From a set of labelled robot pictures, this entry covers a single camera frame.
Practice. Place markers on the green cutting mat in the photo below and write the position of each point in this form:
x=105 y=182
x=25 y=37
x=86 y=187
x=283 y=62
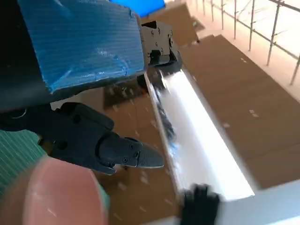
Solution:
x=16 y=150

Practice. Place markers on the large plain cardboard box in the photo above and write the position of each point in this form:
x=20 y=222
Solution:
x=246 y=105

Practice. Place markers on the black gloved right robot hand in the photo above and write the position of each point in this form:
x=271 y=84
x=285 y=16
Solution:
x=199 y=206

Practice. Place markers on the pink bowl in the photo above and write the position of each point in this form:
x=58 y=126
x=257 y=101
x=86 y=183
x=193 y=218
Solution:
x=58 y=194

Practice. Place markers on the metal pipe rack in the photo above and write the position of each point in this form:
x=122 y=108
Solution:
x=252 y=30

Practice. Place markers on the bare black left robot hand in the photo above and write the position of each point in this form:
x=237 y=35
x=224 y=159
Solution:
x=82 y=47

